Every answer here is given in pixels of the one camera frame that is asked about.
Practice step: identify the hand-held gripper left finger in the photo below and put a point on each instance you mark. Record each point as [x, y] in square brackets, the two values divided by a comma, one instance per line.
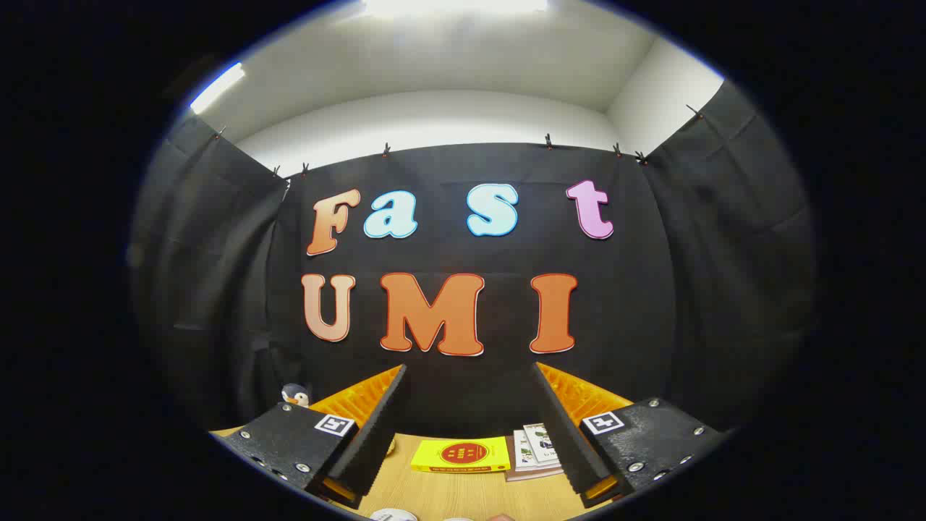
[376, 441]

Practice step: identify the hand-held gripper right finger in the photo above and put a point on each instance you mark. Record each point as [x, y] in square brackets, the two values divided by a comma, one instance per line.
[568, 441]

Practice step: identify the yellow book red circle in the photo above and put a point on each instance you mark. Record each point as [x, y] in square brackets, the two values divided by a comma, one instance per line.
[434, 459]

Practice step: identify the penguin plush toy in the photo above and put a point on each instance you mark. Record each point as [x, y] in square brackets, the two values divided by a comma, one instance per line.
[295, 395]

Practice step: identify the black backdrop cloth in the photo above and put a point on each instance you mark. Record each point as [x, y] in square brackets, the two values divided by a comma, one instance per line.
[651, 289]

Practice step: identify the row of small cloth clips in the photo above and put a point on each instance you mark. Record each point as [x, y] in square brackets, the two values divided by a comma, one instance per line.
[548, 141]

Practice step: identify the narrow ceiling light strip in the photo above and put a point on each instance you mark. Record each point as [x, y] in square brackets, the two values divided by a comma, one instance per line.
[217, 88]

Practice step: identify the wide ceiling light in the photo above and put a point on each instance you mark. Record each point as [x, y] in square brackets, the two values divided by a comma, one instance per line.
[456, 6]

